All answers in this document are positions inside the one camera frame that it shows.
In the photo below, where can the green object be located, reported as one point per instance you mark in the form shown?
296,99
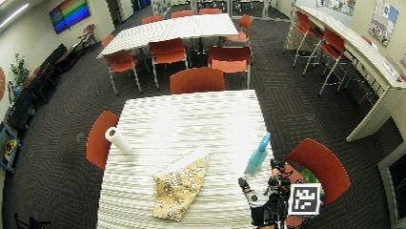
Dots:
310,176

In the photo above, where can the blue spray bottle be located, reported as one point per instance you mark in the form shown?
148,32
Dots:
257,156

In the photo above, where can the white marker cube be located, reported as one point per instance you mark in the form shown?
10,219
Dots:
304,199

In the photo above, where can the red curved-back chair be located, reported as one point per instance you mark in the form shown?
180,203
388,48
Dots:
197,81
100,140
324,167

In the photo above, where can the yellow floral cloth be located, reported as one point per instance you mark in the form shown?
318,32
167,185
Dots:
180,191

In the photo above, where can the white flat board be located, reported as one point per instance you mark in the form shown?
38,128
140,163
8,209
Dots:
185,160

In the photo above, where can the white striped work table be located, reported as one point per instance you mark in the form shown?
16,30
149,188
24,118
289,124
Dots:
181,127

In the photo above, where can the white paper towel roll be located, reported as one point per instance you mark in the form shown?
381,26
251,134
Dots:
119,140

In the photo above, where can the red bar stool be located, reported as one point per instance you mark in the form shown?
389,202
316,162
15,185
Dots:
334,47
304,27

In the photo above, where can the cluster of red dining chairs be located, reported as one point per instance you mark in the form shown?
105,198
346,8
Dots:
169,52

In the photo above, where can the long white table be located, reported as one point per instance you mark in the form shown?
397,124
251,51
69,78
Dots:
173,30

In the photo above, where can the blue crate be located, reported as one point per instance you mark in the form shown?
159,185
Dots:
8,148

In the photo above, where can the black bench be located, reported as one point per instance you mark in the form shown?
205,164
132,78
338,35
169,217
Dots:
38,82

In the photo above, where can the green potted plant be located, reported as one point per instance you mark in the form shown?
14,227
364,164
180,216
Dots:
20,71

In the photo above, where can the long white wall counter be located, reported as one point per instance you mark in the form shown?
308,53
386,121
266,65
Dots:
364,54

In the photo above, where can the blue wall poster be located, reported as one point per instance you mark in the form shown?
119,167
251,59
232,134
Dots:
384,22

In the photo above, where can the rainbow wall screen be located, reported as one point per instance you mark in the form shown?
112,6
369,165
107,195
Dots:
69,13

